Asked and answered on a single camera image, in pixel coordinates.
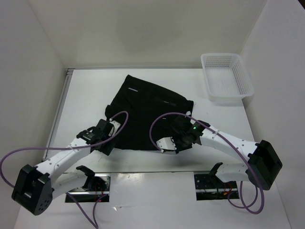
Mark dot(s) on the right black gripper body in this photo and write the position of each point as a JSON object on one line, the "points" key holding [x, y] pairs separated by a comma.
{"points": [[181, 143]]}

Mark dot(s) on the black shorts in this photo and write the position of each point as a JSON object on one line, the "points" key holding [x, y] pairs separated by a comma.
{"points": [[152, 112]]}

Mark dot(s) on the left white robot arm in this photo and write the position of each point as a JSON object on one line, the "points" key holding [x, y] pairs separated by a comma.
{"points": [[37, 186]]}

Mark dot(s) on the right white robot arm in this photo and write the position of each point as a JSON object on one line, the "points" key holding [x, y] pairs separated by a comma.
{"points": [[259, 162]]}

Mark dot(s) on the white plastic basket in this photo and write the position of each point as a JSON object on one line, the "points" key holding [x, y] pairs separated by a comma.
{"points": [[226, 77]]}

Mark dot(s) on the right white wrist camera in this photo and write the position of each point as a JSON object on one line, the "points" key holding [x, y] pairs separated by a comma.
{"points": [[166, 145]]}

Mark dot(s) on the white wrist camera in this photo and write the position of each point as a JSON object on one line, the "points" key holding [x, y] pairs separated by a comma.
{"points": [[115, 127], [166, 145]]}

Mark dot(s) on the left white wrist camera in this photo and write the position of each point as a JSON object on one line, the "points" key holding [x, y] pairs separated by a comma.
{"points": [[115, 127]]}

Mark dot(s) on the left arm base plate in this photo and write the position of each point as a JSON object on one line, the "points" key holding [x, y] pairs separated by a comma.
{"points": [[99, 188]]}

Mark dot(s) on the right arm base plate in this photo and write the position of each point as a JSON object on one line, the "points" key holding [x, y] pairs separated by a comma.
{"points": [[208, 187]]}

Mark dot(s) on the aluminium table edge rail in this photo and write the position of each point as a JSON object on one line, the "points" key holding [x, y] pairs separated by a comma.
{"points": [[60, 107]]}

